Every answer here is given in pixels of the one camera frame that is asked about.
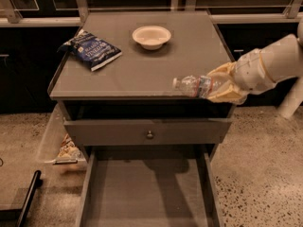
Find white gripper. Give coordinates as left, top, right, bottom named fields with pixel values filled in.
left=206, top=49, right=276, bottom=105

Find clear plastic water bottle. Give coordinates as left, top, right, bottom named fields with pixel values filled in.
left=172, top=76, right=227, bottom=98

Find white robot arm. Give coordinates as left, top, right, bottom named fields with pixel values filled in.
left=206, top=21, right=303, bottom=104

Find round metal drawer knob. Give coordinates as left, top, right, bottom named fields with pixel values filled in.
left=146, top=131, right=154, bottom=139

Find grey drawer cabinet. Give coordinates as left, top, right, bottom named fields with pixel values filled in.
left=48, top=11, right=234, bottom=155

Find open grey middle drawer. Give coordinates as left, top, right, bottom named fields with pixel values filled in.
left=75, top=147, right=224, bottom=227

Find grey top drawer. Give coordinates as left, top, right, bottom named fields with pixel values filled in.
left=64, top=118, right=231, bottom=146

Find white paper bowl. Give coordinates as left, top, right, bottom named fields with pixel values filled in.
left=133, top=26, right=171, bottom=50

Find blue chip bag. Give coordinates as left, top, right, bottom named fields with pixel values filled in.
left=59, top=29, right=122, bottom=72

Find snack bags in bin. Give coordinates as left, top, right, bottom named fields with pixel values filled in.
left=58, top=133, right=82, bottom=159

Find clear plastic storage bin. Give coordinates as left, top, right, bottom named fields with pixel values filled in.
left=36, top=105, right=86, bottom=166

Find black bar on floor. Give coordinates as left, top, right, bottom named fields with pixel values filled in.
left=15, top=170, right=43, bottom=227

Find white cylindrical post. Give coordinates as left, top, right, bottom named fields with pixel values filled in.
left=277, top=77, right=303, bottom=118

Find metal railing frame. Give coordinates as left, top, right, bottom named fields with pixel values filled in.
left=0, top=0, right=303, bottom=26

